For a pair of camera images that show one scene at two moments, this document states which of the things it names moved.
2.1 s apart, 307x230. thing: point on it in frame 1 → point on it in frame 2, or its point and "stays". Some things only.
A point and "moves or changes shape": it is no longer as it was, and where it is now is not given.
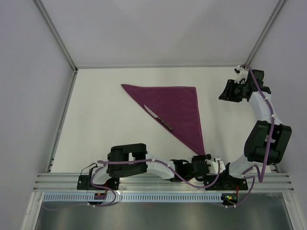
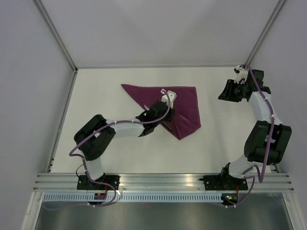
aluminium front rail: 68,182 stays
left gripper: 201,157 → 171,112
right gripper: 227,94 stays
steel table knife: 160,120 stays
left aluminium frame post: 48,19 stays
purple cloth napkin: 178,106 moves or changes shape
